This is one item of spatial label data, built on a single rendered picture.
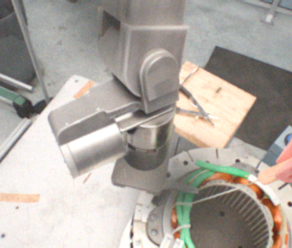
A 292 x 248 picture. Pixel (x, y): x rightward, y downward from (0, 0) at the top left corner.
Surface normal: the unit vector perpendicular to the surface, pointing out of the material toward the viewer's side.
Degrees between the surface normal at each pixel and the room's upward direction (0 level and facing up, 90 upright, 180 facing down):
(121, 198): 0
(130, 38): 70
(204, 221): 0
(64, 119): 21
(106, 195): 0
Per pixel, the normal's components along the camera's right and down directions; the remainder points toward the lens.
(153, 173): 0.04, -0.53
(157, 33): 0.46, 0.51
